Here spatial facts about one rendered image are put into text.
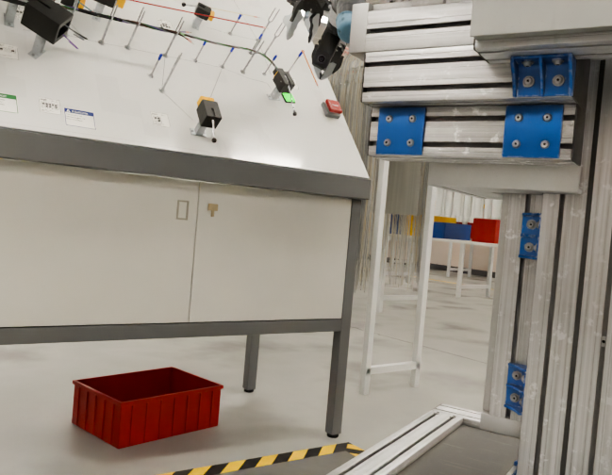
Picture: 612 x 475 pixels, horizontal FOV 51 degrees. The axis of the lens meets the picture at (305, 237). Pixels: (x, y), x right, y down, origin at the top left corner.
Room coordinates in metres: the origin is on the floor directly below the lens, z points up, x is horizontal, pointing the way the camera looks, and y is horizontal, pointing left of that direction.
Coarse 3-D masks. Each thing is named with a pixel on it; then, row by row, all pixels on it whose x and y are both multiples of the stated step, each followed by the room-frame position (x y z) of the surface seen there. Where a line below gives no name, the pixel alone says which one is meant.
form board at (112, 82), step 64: (0, 0) 1.69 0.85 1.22; (128, 0) 1.97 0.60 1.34; (192, 0) 2.16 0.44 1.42; (256, 0) 2.38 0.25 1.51; (0, 64) 1.56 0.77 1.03; (64, 64) 1.67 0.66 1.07; (128, 64) 1.80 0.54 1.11; (192, 64) 1.96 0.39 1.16; (256, 64) 2.14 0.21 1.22; (64, 128) 1.55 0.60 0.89; (128, 128) 1.66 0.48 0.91; (256, 128) 1.94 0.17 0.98; (320, 128) 2.11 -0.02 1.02
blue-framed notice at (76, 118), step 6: (66, 108) 1.59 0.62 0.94; (72, 108) 1.60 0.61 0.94; (66, 114) 1.57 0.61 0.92; (72, 114) 1.58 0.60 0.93; (78, 114) 1.60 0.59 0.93; (84, 114) 1.61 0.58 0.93; (90, 114) 1.62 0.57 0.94; (66, 120) 1.56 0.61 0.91; (72, 120) 1.57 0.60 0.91; (78, 120) 1.58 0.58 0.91; (84, 120) 1.59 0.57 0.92; (90, 120) 1.60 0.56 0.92; (78, 126) 1.57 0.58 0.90; (84, 126) 1.58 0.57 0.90; (90, 126) 1.59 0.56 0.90
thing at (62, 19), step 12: (24, 0) 1.55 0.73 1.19; (36, 0) 1.54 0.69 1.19; (48, 0) 1.56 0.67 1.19; (24, 12) 1.54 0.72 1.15; (36, 12) 1.53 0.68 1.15; (48, 12) 1.54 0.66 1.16; (60, 12) 1.56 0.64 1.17; (24, 24) 1.56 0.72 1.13; (36, 24) 1.55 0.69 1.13; (48, 24) 1.54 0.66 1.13; (60, 24) 1.54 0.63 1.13; (36, 36) 1.60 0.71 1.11; (48, 36) 1.56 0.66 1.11; (60, 36) 1.59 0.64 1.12; (36, 48) 1.62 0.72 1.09
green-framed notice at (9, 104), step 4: (0, 92) 1.51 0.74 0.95; (0, 96) 1.50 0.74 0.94; (4, 96) 1.51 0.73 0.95; (8, 96) 1.51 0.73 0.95; (12, 96) 1.52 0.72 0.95; (16, 96) 1.53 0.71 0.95; (0, 100) 1.49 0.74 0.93; (4, 100) 1.50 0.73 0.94; (8, 100) 1.51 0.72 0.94; (12, 100) 1.51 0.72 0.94; (16, 100) 1.52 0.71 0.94; (0, 104) 1.49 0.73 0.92; (4, 104) 1.49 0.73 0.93; (8, 104) 1.50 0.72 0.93; (12, 104) 1.51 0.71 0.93; (16, 104) 1.51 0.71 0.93; (0, 108) 1.48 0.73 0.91; (4, 108) 1.49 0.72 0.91; (8, 108) 1.49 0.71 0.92; (12, 108) 1.50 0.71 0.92; (16, 108) 1.50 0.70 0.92; (8, 112) 1.49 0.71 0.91; (12, 112) 1.49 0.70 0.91; (16, 112) 1.50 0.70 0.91
